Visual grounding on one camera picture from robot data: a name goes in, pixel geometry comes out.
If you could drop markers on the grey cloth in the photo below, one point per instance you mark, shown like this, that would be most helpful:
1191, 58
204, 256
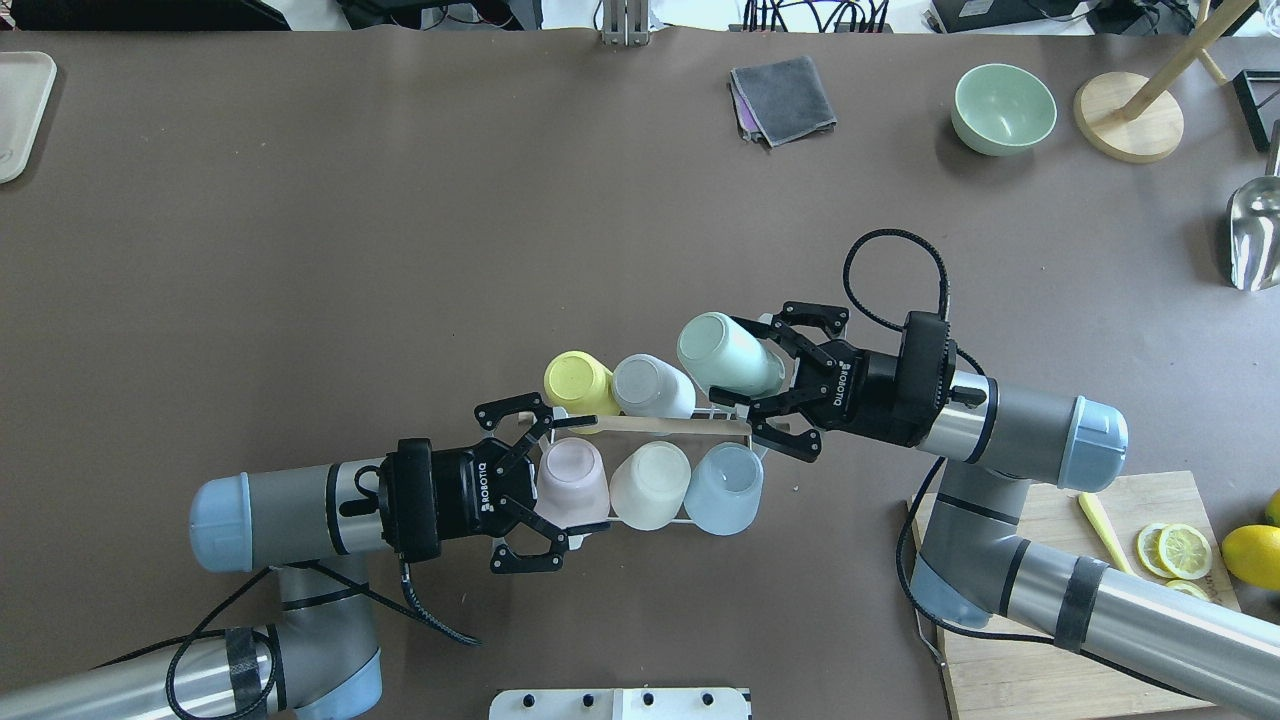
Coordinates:
786, 98

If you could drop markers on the wooden mug tree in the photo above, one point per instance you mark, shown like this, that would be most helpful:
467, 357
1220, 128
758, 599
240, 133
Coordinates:
1134, 118

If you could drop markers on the light blue cup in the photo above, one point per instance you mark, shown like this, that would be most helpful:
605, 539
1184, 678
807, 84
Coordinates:
725, 490

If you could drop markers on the yellow plastic knife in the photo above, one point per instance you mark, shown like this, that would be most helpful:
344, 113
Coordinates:
1096, 515

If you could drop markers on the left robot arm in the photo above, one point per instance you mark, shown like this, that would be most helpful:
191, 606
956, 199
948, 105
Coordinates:
341, 538

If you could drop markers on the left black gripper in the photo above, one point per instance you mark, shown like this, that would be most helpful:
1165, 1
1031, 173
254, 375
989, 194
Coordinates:
462, 496

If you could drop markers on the aluminium frame post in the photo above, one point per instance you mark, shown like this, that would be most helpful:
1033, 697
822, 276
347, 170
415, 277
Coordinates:
625, 23

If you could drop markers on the metal scoop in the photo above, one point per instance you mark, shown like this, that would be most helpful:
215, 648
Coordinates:
1253, 218

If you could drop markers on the beige tray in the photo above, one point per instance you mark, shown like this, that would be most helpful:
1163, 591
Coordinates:
27, 78

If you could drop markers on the grey cup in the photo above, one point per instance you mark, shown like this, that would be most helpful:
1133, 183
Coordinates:
644, 385

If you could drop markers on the cream white cup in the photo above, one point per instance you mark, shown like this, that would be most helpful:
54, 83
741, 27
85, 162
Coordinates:
648, 489

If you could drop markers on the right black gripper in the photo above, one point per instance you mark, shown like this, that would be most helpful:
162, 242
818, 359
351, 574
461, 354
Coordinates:
868, 388

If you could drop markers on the green cup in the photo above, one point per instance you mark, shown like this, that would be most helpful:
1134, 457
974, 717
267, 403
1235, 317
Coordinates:
717, 352

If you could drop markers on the yellow lemon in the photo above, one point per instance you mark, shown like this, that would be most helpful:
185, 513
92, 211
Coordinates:
1251, 554

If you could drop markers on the pink cup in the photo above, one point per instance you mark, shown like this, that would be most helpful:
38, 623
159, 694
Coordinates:
572, 488

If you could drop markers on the wine glass rack tray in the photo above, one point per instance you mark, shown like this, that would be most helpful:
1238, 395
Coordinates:
1256, 92

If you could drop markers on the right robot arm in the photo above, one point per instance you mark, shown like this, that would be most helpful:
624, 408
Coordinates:
1019, 595

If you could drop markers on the green lime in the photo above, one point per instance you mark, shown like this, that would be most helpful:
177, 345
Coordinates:
1271, 511

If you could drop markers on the white wire cup rack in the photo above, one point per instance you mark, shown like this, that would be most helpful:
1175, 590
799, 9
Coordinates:
695, 436

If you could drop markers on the yellow cup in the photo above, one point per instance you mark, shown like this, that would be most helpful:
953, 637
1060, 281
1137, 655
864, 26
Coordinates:
580, 384

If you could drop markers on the green bowl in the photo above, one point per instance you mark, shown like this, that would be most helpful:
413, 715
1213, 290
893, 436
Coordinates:
1000, 110

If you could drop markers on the lemon slice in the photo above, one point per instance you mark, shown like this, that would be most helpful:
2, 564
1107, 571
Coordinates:
1191, 588
1184, 552
1146, 545

